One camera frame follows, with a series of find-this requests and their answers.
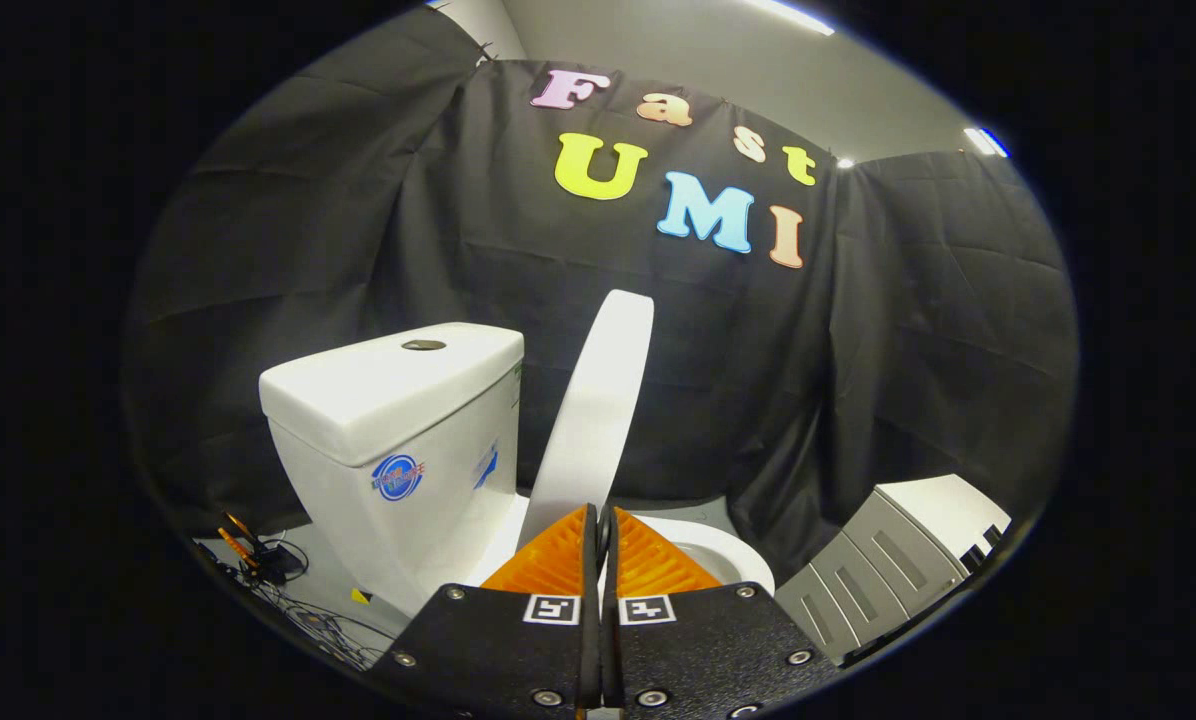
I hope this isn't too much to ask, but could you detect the white ceramic toilet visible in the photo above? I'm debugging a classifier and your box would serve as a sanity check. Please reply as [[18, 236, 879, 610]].
[[258, 322, 777, 623]]

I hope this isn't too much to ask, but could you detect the white toilet lid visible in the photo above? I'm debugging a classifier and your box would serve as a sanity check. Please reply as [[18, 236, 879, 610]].
[[516, 290, 656, 551]]

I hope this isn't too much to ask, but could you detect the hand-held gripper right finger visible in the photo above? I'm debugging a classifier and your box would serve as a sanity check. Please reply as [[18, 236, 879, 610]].
[[603, 505, 844, 720]]

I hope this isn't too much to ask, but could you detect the orange black tool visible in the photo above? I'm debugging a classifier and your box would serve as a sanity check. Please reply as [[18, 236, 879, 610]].
[[220, 513, 261, 569]]

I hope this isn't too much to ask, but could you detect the grey cabinet with white top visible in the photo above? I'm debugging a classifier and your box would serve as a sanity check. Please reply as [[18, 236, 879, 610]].
[[773, 474, 1012, 663]]

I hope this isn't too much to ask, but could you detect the tangle of black cables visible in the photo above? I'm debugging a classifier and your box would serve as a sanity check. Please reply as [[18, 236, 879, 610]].
[[196, 530, 389, 671]]

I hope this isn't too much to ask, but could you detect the black backdrop cloth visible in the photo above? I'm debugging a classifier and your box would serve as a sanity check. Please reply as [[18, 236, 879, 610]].
[[123, 5, 1081, 586]]

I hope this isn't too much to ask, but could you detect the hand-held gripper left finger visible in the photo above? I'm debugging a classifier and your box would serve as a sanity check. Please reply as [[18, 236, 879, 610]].
[[368, 503, 600, 720]]

